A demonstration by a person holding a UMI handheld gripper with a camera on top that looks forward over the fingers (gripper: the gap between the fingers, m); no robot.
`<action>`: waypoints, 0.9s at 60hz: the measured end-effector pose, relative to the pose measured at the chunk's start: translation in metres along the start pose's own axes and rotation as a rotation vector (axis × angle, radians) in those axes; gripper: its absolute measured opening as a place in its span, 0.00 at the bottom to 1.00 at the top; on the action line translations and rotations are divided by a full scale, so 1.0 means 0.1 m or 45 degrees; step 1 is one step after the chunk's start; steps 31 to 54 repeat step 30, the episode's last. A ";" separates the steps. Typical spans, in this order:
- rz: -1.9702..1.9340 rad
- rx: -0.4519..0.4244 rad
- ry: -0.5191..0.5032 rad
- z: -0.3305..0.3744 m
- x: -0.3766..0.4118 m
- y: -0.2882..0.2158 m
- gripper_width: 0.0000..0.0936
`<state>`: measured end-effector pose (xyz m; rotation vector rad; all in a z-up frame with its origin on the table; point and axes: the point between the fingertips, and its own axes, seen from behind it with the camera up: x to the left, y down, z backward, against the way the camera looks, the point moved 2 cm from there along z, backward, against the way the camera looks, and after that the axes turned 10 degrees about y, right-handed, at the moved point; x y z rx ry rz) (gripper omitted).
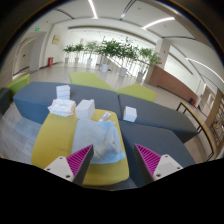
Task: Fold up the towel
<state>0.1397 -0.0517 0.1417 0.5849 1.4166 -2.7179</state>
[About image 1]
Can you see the light blue towel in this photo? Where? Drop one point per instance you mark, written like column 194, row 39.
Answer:
column 96, row 136

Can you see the long blue-grey upholstered bench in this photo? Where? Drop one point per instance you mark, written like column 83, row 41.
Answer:
column 36, row 100

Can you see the stack of white boxes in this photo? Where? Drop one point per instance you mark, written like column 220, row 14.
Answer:
column 63, row 92

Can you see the white tube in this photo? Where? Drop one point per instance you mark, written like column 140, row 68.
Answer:
column 104, row 117

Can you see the green exit sign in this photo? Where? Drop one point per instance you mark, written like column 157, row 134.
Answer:
column 37, row 29

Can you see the black-framed wooden table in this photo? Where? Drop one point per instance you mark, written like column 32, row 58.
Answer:
column 203, row 130

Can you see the small white box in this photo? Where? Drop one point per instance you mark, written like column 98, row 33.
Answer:
column 130, row 114

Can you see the brick-red counter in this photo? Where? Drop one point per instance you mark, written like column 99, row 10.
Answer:
column 173, row 83

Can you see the wooden shelf unit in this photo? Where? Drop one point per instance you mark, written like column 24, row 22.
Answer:
column 218, row 120

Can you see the ceiling light strips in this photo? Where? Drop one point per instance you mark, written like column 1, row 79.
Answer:
column 160, row 22

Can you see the red bin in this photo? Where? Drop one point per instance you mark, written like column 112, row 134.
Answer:
column 50, row 62

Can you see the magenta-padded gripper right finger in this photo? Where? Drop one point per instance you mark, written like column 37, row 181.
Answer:
column 165, row 166

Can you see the row of potted plants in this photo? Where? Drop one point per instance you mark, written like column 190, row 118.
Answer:
column 111, row 50

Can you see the yellow wall picture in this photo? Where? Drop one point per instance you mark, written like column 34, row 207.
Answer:
column 56, row 40

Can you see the green upholstered bench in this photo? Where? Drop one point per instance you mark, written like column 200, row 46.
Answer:
column 18, row 84
column 138, row 92
column 88, row 80

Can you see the large white box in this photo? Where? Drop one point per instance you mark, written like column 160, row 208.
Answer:
column 85, row 109

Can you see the dark grey cube seat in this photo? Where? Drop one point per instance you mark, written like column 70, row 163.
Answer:
column 4, row 100

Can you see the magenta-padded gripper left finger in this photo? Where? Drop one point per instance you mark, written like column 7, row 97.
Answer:
column 60, row 166

